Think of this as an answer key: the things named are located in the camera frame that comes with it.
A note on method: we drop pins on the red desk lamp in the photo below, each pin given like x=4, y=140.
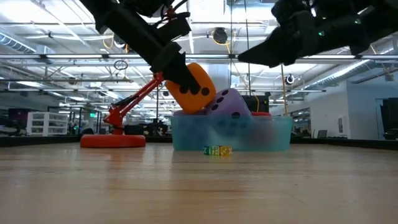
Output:
x=112, y=141

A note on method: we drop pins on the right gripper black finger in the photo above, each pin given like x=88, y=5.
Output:
x=270, y=51

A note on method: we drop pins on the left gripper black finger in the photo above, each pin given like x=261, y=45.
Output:
x=183, y=77

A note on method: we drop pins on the teal translucent plastic bin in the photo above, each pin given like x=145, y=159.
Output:
x=199, y=137

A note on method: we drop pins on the white drawer cabinet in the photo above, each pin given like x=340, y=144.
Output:
x=46, y=124

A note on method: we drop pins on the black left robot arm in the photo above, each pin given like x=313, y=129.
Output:
x=124, y=25

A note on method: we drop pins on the small lime green die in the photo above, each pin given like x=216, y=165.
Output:
x=215, y=150

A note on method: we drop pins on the large orange foam die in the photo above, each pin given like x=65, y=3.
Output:
x=192, y=102

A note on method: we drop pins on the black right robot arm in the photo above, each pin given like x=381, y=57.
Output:
x=357, y=31

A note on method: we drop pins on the small dark green die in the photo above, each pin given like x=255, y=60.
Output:
x=207, y=150

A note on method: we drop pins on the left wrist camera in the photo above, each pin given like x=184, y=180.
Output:
x=177, y=28

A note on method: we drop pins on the large red foam die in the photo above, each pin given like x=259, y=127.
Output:
x=261, y=114

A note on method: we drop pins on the black square cabinet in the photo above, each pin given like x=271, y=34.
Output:
x=259, y=104

